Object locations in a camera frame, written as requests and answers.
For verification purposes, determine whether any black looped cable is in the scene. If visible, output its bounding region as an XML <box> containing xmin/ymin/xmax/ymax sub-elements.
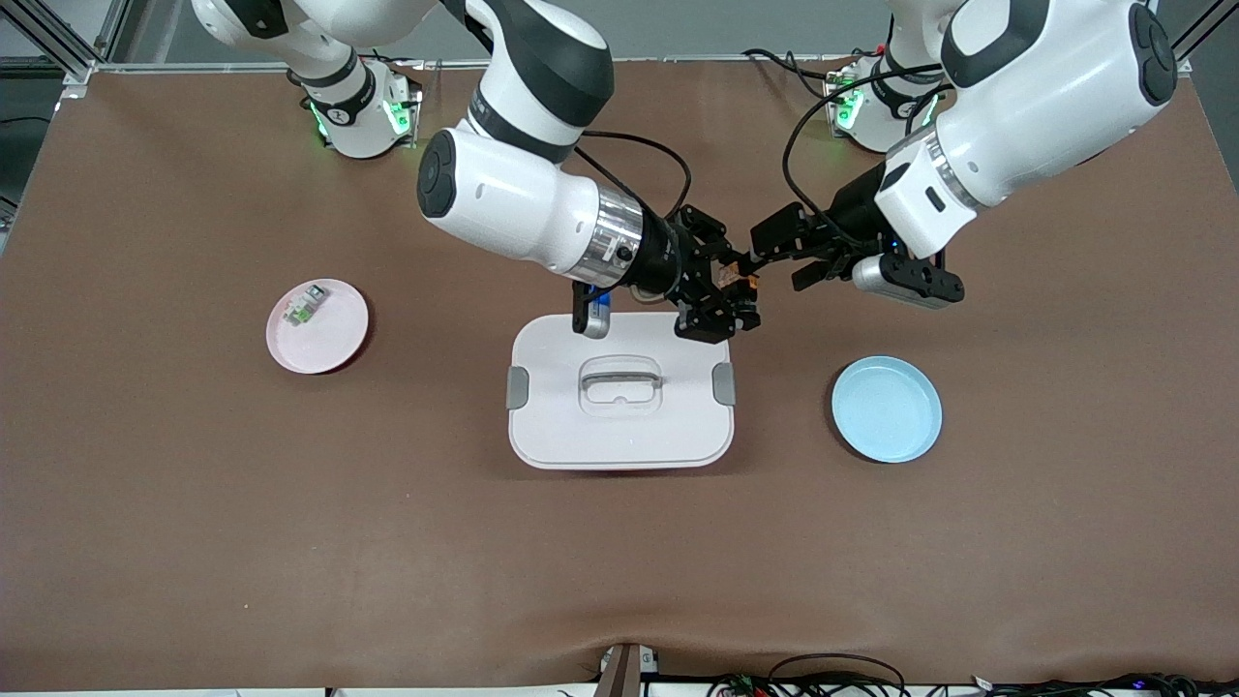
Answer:
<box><xmin>768</xmin><ymin>652</ymin><xmax>908</xmax><ymax>697</ymax></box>

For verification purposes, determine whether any black left arm base cable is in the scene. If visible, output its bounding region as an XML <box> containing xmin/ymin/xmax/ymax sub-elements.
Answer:
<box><xmin>742</xmin><ymin>47</ymin><xmax>855</xmax><ymax>104</ymax></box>

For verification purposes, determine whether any pink round plate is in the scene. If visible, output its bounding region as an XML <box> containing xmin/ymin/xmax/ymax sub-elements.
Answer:
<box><xmin>266</xmin><ymin>279</ymin><xmax>370</xmax><ymax>375</ymax></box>

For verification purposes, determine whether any black cable bundle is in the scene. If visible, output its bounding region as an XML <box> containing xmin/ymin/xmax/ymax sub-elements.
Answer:
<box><xmin>968</xmin><ymin>672</ymin><xmax>1239</xmax><ymax>697</ymax></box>

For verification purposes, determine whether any brown table cover sheet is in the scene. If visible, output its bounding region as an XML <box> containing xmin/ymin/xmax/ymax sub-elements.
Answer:
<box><xmin>0</xmin><ymin>58</ymin><xmax>1239</xmax><ymax>690</ymax></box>

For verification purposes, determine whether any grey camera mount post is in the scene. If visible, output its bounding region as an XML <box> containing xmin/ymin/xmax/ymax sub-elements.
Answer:
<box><xmin>593</xmin><ymin>642</ymin><xmax>661</xmax><ymax>697</ymax></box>

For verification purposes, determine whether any white lidded storage box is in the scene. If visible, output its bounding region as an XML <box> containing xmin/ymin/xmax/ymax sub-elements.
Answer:
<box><xmin>506</xmin><ymin>311</ymin><xmax>737</xmax><ymax>471</ymax></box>

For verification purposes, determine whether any light blue round plate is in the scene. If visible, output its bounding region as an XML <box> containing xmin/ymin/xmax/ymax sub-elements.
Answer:
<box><xmin>831</xmin><ymin>355</ymin><xmax>943</xmax><ymax>465</ymax></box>

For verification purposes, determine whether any aluminium frame profile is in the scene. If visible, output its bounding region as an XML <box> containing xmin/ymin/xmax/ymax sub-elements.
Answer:
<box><xmin>0</xmin><ymin>0</ymin><xmax>133</xmax><ymax>98</ymax></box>
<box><xmin>1160</xmin><ymin>0</ymin><xmax>1239</xmax><ymax>78</ymax></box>

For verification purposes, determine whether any silver table edge rail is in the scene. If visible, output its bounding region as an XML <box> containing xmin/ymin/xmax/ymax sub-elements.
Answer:
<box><xmin>97</xmin><ymin>52</ymin><xmax>1192</xmax><ymax>75</ymax></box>

